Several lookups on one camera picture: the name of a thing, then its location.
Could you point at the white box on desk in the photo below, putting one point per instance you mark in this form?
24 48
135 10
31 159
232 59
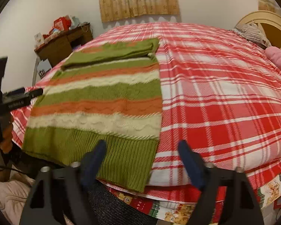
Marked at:
39 40

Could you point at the grey striped pillow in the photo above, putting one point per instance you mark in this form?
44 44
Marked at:
252 33

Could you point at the white cloth on floor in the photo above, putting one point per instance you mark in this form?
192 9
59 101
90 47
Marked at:
13 195

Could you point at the person's left hand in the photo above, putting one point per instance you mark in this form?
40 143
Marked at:
6 144

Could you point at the green striped knit sweater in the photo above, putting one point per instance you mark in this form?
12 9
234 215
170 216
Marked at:
110 92

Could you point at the red white plaid bed sheet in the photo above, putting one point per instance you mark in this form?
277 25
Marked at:
220 93

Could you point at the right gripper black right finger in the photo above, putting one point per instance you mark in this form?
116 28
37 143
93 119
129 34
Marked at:
240 203

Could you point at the red gift bag on desk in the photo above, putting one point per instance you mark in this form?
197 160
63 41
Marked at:
62 23

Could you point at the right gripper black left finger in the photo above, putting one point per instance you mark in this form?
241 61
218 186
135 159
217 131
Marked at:
61 194

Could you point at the brown wooden desk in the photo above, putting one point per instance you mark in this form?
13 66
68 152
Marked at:
60 47

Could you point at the white printed cardboard box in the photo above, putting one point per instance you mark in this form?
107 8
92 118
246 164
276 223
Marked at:
43 68

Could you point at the cream wooden headboard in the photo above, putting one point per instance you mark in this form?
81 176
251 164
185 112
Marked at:
268 22

